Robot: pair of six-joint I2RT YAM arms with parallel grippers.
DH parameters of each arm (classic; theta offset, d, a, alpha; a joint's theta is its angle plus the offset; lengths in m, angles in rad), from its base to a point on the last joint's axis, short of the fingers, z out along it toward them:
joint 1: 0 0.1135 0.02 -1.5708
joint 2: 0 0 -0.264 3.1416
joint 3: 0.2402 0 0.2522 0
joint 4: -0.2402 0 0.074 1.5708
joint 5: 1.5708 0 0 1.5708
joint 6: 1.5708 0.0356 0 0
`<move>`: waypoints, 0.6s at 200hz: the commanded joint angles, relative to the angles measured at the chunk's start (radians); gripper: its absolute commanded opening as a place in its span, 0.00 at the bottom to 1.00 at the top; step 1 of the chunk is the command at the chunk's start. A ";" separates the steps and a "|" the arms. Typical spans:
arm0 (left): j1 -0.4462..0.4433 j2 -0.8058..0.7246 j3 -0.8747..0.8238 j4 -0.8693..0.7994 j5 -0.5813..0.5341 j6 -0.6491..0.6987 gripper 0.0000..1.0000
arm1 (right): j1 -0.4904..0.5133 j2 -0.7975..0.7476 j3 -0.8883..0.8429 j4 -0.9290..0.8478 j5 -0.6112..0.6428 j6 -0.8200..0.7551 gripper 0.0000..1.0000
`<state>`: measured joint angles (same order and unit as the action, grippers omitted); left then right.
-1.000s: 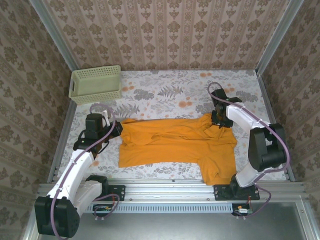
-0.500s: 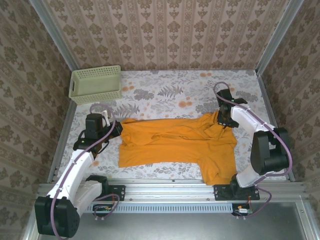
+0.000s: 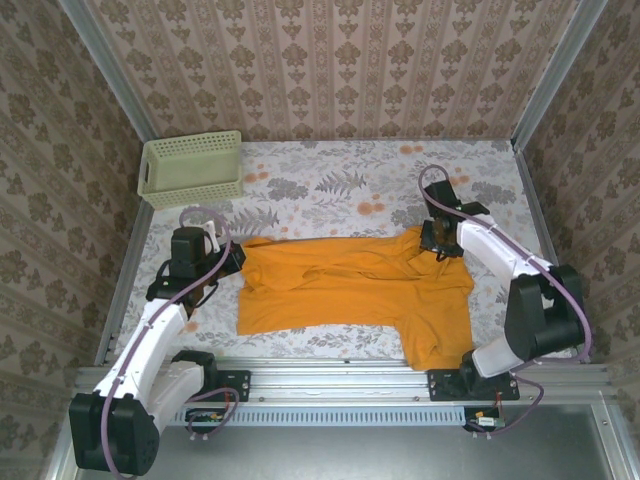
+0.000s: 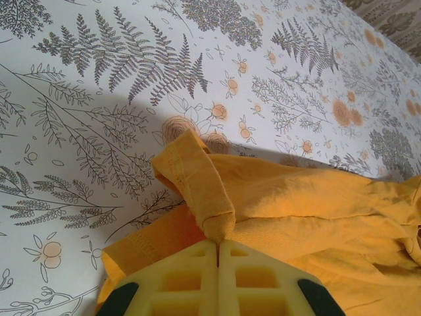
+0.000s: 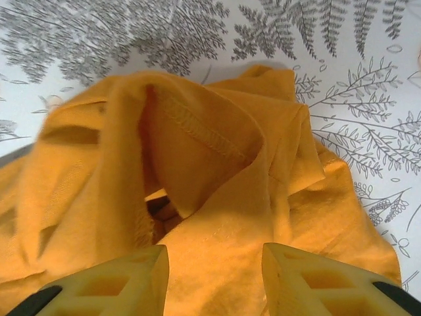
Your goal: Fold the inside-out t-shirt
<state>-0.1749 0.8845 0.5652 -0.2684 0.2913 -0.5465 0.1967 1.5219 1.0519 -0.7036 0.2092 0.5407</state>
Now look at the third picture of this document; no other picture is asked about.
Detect orange t-shirt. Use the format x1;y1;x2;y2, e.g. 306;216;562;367
235;225;475;372

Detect pale green plastic basket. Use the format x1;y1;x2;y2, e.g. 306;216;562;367
137;130;245;211

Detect floral patterned tablecloth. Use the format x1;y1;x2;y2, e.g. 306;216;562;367
114;139;574;361

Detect small circuit board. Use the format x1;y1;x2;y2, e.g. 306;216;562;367
464;407;506;432
187;408;224;434

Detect grey metal panel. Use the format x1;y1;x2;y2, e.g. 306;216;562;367
47;403;619;480

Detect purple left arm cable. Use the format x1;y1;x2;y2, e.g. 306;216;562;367
99;205;241;480

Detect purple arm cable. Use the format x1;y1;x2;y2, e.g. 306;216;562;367
417;163;595;437
99;205;241;480

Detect aluminium side rail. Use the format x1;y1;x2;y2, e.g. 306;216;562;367
94;199;154;366
514;149;591;364

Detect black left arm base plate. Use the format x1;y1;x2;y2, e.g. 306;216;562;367
162;368;251;403

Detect aluminium frame post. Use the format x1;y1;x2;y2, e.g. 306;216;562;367
510;0;609;151
57;0;159;144

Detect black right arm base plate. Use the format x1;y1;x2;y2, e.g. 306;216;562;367
427;368;521;402

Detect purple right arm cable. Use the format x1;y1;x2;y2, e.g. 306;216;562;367
417;163;595;437

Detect aluminium mounting rail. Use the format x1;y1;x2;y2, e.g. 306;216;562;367
74;357;611;404

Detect grey slotted cable duct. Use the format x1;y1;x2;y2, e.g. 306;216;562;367
164;405;466;427

